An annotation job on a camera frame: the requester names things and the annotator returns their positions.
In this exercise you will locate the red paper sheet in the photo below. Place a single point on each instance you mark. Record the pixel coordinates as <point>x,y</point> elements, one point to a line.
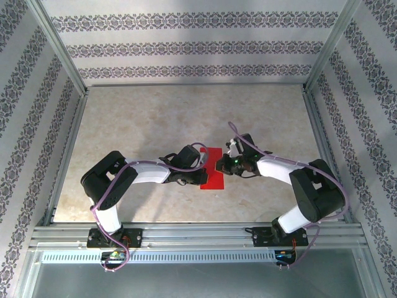
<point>217,181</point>

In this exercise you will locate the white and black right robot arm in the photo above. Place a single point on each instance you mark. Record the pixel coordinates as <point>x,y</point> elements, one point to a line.
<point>316,192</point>

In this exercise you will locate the grey metal panel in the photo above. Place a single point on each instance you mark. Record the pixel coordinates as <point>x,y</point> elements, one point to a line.
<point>198,282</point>

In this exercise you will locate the small circuit board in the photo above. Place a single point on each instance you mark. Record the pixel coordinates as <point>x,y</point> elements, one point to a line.
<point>285,255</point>
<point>114,255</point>

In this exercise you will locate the aluminium mounting rail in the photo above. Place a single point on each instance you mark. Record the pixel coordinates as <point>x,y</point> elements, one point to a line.
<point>198,236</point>

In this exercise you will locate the aluminium frame floor rail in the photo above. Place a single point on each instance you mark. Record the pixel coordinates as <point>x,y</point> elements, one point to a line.
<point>324,139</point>
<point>198,84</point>
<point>67,155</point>

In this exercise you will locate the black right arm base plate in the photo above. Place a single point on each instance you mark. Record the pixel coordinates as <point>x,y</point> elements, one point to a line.
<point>260,237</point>

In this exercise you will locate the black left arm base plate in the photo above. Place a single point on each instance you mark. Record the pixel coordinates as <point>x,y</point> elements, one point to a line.
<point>136,237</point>

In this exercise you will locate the aluminium frame post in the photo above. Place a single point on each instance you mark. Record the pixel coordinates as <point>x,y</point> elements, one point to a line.
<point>59,46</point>
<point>26,273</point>
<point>369,273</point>
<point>334,46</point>

